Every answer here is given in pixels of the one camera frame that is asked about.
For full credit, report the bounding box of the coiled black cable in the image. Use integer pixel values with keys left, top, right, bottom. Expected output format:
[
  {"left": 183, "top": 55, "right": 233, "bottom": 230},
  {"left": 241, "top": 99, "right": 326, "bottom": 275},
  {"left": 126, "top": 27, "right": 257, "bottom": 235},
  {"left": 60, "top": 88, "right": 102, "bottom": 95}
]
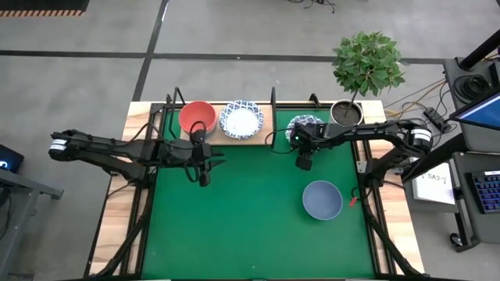
[{"left": 452, "top": 73, "right": 494, "bottom": 103}]

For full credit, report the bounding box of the grey equipment cart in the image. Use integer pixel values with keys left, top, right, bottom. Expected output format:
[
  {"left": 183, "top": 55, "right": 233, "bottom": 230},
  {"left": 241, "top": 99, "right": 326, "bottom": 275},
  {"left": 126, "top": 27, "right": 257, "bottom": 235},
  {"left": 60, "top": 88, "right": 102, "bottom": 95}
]
[{"left": 443, "top": 56, "right": 500, "bottom": 253}]

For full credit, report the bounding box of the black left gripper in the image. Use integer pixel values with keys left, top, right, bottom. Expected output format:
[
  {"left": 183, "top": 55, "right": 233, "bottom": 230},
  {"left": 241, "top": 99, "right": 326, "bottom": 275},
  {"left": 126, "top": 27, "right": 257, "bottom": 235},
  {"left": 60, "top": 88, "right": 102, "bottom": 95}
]
[{"left": 171, "top": 131, "right": 227, "bottom": 188}]

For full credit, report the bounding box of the wooden shelf with black frame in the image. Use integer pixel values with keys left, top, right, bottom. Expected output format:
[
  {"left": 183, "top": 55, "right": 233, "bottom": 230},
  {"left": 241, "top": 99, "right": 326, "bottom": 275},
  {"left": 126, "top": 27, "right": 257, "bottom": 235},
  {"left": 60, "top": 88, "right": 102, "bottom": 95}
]
[{"left": 166, "top": 86, "right": 279, "bottom": 150}]

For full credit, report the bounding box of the black diagonal pole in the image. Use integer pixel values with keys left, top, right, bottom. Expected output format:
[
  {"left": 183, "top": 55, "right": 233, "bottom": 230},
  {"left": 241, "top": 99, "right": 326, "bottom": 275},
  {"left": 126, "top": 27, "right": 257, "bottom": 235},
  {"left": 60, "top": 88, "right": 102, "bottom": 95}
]
[{"left": 401, "top": 133, "right": 468, "bottom": 183}]

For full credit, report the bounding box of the black mat with striped edge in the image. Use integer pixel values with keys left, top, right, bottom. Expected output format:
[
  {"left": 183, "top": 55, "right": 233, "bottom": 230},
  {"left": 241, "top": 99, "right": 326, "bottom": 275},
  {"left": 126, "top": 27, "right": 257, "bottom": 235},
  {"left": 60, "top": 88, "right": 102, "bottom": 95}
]
[{"left": 0, "top": 0, "right": 91, "bottom": 18}]

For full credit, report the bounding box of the black power strip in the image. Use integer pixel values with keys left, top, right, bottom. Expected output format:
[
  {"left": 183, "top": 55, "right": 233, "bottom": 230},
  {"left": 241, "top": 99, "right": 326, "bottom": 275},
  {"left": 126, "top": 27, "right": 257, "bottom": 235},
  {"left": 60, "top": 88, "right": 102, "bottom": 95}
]
[{"left": 423, "top": 107, "right": 450, "bottom": 133}]

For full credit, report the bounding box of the blue white patterned bowl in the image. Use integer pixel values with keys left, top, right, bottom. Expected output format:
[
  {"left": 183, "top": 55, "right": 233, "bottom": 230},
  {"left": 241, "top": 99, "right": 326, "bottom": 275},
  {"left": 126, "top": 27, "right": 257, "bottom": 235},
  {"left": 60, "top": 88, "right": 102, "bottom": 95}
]
[
  {"left": 286, "top": 114, "right": 326, "bottom": 144},
  {"left": 218, "top": 100, "right": 265, "bottom": 141}
]

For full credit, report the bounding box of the black table frame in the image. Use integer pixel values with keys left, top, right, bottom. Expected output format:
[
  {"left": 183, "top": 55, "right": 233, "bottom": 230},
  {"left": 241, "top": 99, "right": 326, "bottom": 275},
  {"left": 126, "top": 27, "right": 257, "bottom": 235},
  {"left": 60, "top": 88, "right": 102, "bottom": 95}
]
[{"left": 84, "top": 93, "right": 427, "bottom": 281}]

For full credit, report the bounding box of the grey metal stand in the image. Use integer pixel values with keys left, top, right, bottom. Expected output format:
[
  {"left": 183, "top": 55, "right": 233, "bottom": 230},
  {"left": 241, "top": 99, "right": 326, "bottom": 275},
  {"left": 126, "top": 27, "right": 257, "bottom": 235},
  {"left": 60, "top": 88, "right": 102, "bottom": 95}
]
[{"left": 0, "top": 167, "right": 64, "bottom": 276}]

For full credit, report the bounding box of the backlit black keyboard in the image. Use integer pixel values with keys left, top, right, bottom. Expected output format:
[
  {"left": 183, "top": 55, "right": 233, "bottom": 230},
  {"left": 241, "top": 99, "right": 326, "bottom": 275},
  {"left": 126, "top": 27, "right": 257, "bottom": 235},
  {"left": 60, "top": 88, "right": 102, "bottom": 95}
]
[{"left": 470, "top": 171, "right": 500, "bottom": 214}]

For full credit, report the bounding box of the monitor with blue screen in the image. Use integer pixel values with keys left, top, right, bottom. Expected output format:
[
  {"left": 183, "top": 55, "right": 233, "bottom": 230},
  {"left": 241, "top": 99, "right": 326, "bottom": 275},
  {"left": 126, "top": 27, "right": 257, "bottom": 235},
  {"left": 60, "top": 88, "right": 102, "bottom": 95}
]
[{"left": 448, "top": 91, "right": 500, "bottom": 132}]

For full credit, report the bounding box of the green table mat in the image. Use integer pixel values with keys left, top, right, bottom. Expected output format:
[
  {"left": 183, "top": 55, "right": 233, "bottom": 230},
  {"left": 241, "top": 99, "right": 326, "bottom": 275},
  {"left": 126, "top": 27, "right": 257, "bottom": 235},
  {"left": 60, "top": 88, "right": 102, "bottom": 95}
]
[{"left": 141, "top": 108, "right": 376, "bottom": 280}]

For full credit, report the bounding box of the black device with blue light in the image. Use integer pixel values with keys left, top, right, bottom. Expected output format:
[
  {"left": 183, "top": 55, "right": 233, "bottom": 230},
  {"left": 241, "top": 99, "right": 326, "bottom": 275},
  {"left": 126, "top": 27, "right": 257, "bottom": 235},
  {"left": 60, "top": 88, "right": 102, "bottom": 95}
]
[{"left": 0, "top": 144, "right": 25, "bottom": 173}]

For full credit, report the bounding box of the white paper sign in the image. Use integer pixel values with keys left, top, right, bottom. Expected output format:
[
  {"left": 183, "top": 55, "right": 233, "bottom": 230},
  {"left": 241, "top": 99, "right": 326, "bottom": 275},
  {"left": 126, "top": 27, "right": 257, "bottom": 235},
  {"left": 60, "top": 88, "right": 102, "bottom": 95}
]
[{"left": 412, "top": 163, "right": 457, "bottom": 206}]

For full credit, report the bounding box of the red bowl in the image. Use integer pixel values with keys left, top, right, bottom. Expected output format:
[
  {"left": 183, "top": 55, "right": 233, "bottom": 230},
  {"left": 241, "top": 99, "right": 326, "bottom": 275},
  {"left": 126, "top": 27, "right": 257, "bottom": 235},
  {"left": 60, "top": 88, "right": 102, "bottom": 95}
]
[{"left": 178, "top": 100, "right": 218, "bottom": 136}]

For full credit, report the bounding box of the potted green plant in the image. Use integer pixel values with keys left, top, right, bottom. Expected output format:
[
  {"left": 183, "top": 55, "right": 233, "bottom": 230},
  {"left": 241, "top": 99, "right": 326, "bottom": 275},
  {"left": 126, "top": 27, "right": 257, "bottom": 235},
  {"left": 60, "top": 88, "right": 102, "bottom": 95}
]
[{"left": 330, "top": 31, "right": 406, "bottom": 128}]

